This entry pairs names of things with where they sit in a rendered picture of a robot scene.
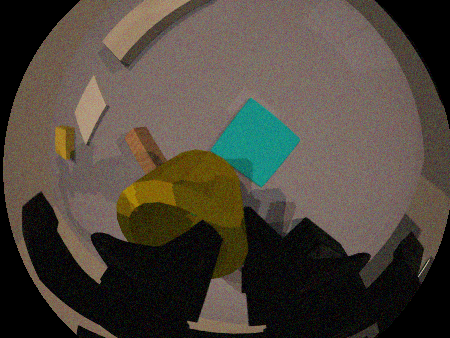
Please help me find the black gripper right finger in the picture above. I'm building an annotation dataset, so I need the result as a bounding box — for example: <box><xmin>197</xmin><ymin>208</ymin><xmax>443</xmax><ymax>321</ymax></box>
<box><xmin>244</xmin><ymin>206</ymin><xmax>371</xmax><ymax>326</ymax></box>

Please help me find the beige flat slab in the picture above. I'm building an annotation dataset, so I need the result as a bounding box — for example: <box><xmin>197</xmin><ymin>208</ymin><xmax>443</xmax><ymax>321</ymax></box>
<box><xmin>75</xmin><ymin>74</ymin><xmax>109</xmax><ymax>145</ymax></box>

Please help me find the yellow rectangular block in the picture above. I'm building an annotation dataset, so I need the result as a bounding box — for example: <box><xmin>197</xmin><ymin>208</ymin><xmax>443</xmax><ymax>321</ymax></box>
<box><xmin>55</xmin><ymin>125</ymin><xmax>75</xmax><ymax>160</ymax></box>

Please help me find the tan flat box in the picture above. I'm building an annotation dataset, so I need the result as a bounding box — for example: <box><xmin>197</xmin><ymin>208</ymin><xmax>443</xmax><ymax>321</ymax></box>
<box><xmin>103</xmin><ymin>0</ymin><xmax>209</xmax><ymax>64</ymax></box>

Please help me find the brown wooden bar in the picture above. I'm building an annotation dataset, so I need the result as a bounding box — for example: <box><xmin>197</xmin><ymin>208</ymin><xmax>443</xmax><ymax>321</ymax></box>
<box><xmin>124</xmin><ymin>126</ymin><xmax>168</xmax><ymax>174</ymax></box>

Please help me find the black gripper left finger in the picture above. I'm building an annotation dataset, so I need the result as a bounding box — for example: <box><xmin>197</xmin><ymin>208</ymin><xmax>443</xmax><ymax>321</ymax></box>
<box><xmin>91</xmin><ymin>220</ymin><xmax>224</xmax><ymax>322</ymax></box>

